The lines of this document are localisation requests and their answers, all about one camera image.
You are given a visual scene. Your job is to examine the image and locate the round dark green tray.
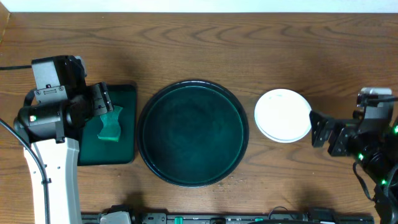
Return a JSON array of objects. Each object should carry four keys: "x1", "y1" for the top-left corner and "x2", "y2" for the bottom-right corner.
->
[{"x1": 136, "y1": 80, "x2": 249, "y2": 188}]

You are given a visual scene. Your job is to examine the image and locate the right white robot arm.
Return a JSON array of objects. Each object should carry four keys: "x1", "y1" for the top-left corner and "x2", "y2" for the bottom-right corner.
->
[{"x1": 309, "y1": 111, "x2": 397, "y2": 223}]

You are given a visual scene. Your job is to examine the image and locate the white plate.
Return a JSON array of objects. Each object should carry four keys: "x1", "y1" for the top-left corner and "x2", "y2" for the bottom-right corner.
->
[{"x1": 254, "y1": 89, "x2": 312, "y2": 143}]

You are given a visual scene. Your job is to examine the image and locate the rectangular dark green tray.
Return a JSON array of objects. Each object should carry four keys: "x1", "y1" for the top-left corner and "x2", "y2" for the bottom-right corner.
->
[{"x1": 78, "y1": 85, "x2": 137, "y2": 166}]

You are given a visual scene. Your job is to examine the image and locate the green sponge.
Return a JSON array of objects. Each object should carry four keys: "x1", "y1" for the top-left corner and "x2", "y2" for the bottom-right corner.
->
[{"x1": 98, "y1": 106, "x2": 123, "y2": 142}]

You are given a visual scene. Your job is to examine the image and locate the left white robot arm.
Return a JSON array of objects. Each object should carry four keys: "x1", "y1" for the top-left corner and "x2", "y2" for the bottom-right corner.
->
[{"x1": 14, "y1": 82, "x2": 113, "y2": 223}]

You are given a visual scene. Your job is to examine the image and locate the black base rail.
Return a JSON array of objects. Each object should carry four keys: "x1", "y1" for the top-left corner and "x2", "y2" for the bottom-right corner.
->
[{"x1": 81, "y1": 205, "x2": 375, "y2": 224}]

